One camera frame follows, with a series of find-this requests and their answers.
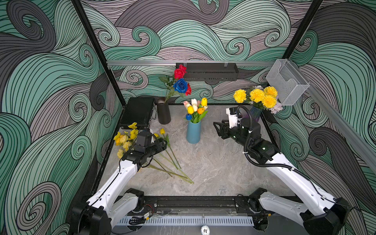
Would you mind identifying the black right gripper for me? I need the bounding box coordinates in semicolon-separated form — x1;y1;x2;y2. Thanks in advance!
213;118;250;149

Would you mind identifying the yellow flower bunch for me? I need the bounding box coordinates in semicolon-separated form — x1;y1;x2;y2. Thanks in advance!
143;154;194;184

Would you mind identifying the teal ceramic vase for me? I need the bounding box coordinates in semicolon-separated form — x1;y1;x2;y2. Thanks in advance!
186;121;201;144

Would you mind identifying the black cylindrical vase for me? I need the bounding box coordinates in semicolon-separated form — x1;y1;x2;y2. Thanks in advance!
156;98;171;125

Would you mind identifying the yellow ranunculus stem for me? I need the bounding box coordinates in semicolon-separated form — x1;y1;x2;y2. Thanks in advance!
127;121;193;183

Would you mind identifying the pale yellow blossom spray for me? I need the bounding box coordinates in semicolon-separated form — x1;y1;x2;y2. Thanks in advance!
114;131;189;180

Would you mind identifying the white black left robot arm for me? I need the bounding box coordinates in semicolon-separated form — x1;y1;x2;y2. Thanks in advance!
68;138;167;235

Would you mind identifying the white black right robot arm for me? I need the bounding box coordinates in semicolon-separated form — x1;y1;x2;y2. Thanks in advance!
213;117;351;235

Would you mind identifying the purple glass vase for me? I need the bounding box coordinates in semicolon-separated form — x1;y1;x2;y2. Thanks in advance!
250;106;262;122

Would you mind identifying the yellow tulip bouquet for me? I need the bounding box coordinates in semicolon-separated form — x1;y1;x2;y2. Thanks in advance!
183;98;208;124

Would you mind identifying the black ribbed hard case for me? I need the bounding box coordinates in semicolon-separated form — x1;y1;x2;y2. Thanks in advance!
120;97;155;130

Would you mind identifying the yellow carnation bouquet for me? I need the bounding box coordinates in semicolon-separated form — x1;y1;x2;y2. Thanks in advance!
233;86;284;114

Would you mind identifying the blue rose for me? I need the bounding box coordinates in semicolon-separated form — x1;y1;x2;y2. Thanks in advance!
173;78;188;94

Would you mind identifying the red rose stem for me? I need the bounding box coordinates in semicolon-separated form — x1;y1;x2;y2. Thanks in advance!
159;65;192;103

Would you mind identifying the black hanging tray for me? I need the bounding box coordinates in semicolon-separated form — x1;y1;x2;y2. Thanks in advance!
176;62;239;84

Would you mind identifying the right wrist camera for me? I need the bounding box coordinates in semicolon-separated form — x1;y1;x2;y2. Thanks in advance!
226;107;241;129

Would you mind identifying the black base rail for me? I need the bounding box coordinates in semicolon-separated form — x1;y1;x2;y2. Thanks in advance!
144;194;265;214

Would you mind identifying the clear acrylic wall box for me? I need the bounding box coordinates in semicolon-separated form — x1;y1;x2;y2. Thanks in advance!
266;59;309;106

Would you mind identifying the white slotted cable duct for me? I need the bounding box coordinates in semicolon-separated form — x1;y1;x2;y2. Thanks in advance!
116;215;255;227

